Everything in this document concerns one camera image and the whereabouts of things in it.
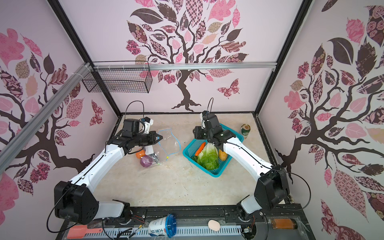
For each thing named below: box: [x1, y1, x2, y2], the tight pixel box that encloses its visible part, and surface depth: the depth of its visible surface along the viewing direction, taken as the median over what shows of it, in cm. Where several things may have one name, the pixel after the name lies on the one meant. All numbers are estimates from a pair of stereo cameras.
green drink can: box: [240, 123, 251, 139], surface depth 100 cm
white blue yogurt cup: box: [148, 213, 177, 238], surface depth 66 cm
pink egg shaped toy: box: [208, 219, 221, 232], surface depth 71 cm
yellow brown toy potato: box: [218, 149, 228, 162], surface depth 92 cm
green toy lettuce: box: [197, 142, 219, 170], surface depth 89 cm
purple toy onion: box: [140, 155, 154, 168], surface depth 89 cm
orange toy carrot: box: [195, 142, 207, 157], surface depth 99 cm
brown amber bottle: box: [271, 218, 298, 230], surface depth 70 cm
